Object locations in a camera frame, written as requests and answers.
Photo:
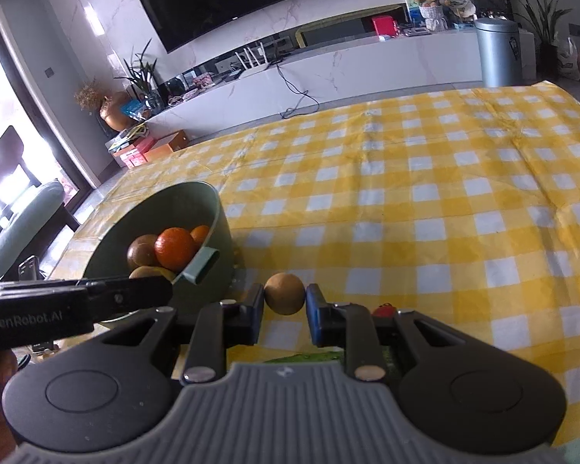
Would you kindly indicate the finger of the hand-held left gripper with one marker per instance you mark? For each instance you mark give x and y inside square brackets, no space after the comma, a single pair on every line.
[130,297]

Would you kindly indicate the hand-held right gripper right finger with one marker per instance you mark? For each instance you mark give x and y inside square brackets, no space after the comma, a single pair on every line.
[316,316]

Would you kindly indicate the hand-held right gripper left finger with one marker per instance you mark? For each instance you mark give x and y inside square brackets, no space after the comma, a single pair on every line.
[254,314]

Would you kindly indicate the tan round pear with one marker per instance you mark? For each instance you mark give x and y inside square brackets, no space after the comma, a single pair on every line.
[284,295]

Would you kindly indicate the large orange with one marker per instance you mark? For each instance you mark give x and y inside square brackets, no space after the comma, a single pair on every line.
[176,249]

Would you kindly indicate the small orange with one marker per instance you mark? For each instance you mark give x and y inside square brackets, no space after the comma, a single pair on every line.
[202,234]

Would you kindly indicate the green bowl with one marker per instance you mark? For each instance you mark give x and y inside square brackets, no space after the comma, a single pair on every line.
[174,208]

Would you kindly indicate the yellow lemon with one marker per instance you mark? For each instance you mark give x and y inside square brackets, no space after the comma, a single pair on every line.
[152,273]

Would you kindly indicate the dark brown round pear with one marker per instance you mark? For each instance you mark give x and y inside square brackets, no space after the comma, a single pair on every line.
[142,251]

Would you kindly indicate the red strawberry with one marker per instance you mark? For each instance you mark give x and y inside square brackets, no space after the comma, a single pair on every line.
[384,310]

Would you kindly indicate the green seat cushion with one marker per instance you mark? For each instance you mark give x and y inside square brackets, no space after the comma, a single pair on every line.
[26,225]

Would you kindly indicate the pink box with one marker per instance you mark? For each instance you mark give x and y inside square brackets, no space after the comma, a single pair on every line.
[135,154]

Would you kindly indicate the yellow checked tablecloth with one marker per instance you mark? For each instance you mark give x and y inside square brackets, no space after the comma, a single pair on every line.
[415,203]

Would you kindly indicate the orange box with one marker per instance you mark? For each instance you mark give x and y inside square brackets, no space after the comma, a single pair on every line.
[167,147]

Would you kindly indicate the stack of books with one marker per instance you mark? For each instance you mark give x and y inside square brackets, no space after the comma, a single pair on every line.
[128,138]

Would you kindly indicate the dark wooden chair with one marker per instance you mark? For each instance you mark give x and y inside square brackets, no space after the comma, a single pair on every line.
[9,150]

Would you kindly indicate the copper vase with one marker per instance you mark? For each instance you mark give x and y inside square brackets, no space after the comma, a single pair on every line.
[113,113]

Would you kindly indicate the blue packet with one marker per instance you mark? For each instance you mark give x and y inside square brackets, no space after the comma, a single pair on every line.
[134,109]

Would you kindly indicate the dried flowers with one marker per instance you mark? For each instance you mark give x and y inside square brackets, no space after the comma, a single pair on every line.
[88,94]

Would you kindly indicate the green potted plant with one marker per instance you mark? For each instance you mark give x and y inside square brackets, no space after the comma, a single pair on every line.
[142,77]

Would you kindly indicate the white router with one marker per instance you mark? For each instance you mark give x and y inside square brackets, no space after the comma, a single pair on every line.
[256,65]

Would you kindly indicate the white television cabinet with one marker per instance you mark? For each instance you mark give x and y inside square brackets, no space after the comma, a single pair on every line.
[343,65]

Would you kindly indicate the red box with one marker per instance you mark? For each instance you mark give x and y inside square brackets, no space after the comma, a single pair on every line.
[384,25]

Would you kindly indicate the black television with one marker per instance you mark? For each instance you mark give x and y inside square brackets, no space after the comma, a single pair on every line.
[222,0]

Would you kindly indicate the grey trash bin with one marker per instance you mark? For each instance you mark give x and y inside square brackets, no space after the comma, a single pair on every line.
[498,53]

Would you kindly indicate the white basket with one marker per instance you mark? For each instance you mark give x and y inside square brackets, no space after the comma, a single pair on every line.
[432,18]

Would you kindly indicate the tall leafy potted plant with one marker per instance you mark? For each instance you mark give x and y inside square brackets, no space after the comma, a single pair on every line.
[544,14]

